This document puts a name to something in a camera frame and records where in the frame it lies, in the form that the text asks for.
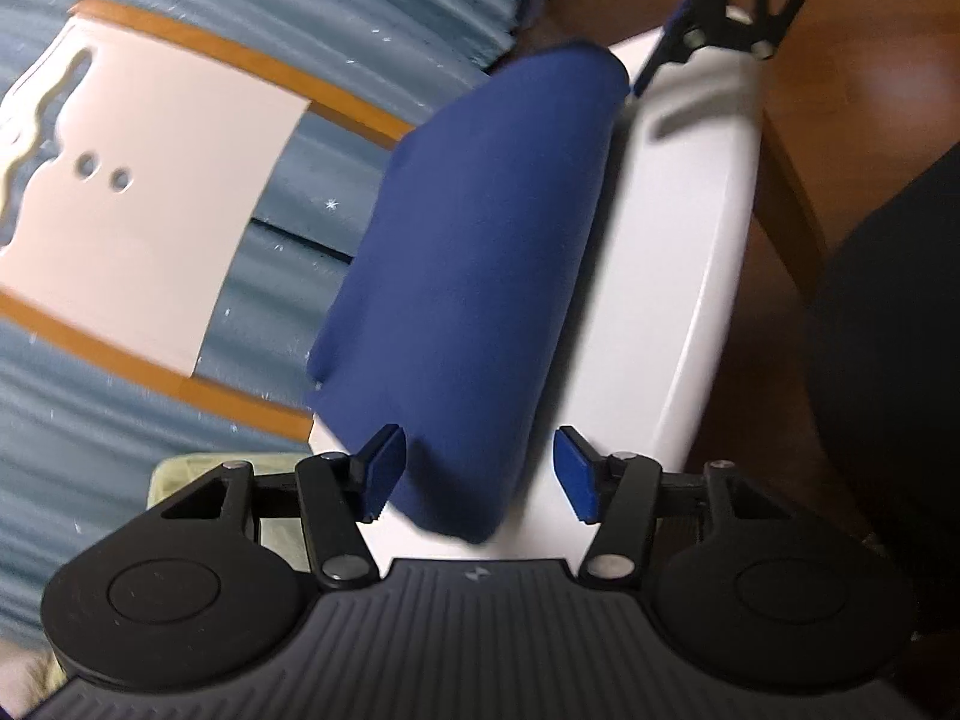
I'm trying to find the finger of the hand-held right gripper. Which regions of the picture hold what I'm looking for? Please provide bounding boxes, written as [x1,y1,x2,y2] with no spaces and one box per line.
[733,0,826,61]
[632,0,734,102]

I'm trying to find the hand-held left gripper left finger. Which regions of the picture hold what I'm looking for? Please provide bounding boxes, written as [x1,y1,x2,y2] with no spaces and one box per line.
[161,424,408,590]

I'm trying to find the white plastic stool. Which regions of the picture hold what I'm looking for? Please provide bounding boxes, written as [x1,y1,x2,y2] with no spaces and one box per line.
[311,4,766,563]

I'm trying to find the navy blue garment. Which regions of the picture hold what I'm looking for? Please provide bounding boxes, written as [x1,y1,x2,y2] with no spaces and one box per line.
[306,41,632,545]

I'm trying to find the person's dark clothing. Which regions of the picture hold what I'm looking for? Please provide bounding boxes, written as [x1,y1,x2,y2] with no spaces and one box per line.
[802,139,960,616]

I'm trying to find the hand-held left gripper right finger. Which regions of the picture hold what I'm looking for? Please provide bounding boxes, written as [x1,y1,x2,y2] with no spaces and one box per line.
[553,425,792,587]

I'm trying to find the pink panel with wooden frame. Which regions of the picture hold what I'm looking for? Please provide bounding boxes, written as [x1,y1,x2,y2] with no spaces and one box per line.
[0,0,417,443]

